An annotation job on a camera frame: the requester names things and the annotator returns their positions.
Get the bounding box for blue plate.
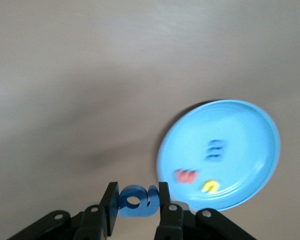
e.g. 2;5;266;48
155;99;282;212

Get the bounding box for blue foam letter E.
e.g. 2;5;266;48
204;139;229;161

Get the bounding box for yellow foam letter u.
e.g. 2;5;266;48
200;179;221;195

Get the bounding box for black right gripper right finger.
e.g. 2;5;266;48
158;181;173;209

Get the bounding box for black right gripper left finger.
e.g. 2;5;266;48
99;181;121;238

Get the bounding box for red foam letter w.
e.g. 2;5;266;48
173;168;200;186

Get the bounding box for small blue foam letter a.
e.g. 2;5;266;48
118;184;161;219

